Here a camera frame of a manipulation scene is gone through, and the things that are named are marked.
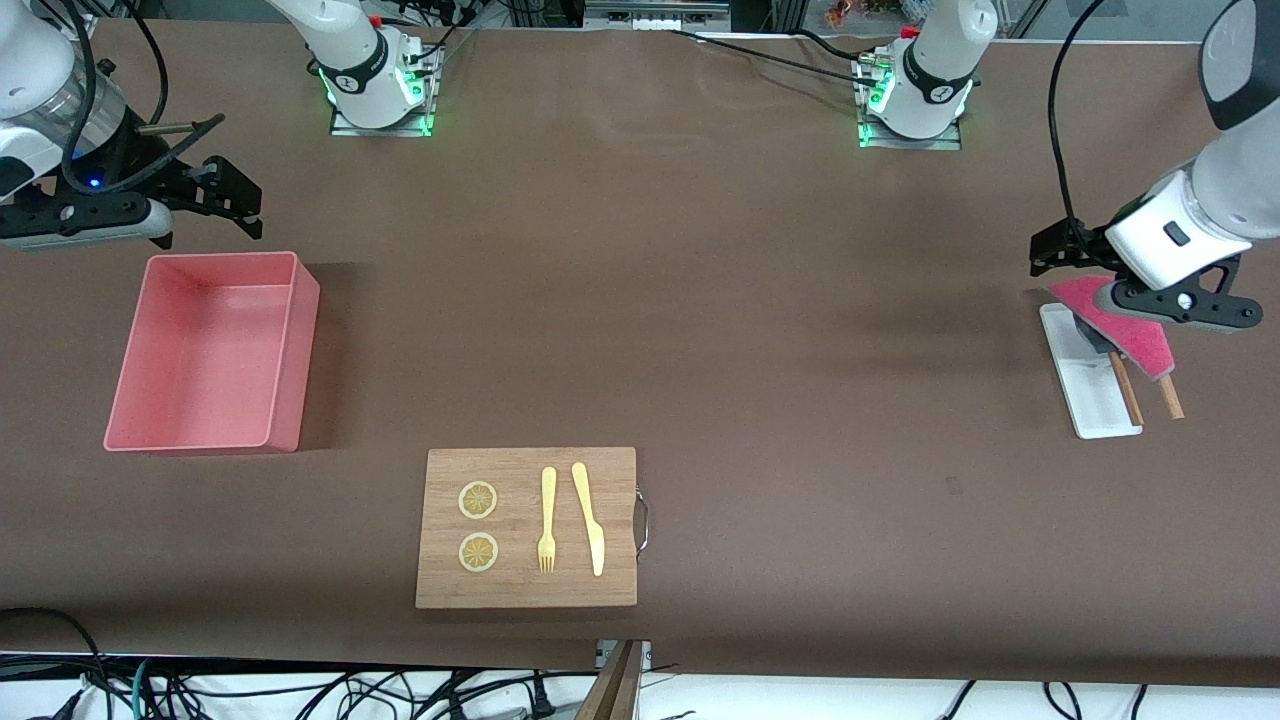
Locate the pink red cloth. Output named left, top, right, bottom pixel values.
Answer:
left=1045, top=275, right=1177, bottom=384

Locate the white rectangular tray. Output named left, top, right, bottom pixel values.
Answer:
left=1039, top=303, right=1144, bottom=440

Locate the pink plastic bin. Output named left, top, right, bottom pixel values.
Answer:
left=103, top=251, right=322, bottom=455

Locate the wooden cutting board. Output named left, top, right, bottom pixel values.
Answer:
left=415, top=447, right=639, bottom=610

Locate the yellow plastic fork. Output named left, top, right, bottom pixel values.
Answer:
left=537, top=466, right=559, bottom=575

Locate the yellow plastic knife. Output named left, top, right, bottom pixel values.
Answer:
left=571, top=461, right=607, bottom=578

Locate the wooden beam below table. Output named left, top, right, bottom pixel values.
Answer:
left=574, top=640, right=646, bottom=720

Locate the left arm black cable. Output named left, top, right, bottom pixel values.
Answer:
left=1046, top=0, right=1111, bottom=253

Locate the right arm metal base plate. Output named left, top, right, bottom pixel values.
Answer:
left=329, top=42, right=441, bottom=139

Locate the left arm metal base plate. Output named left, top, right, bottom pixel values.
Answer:
left=856, top=55, right=965, bottom=152

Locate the black cable across table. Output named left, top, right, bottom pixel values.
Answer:
left=668, top=27, right=886, bottom=83

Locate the black looped floor cable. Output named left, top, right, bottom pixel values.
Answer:
left=0, top=607, right=106, bottom=720

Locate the teal floor cable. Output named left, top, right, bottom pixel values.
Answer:
left=128, top=657, right=161, bottom=720

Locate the metal table edge bracket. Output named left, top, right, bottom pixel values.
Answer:
left=596, top=640, right=654, bottom=673

